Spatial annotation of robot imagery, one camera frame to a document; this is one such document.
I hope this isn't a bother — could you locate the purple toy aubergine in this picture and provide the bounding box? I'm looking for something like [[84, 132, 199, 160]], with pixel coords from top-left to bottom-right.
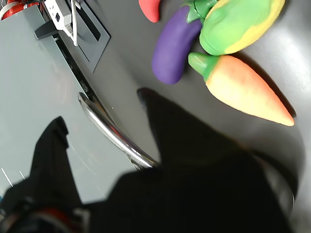
[[152, 5, 204, 85]]

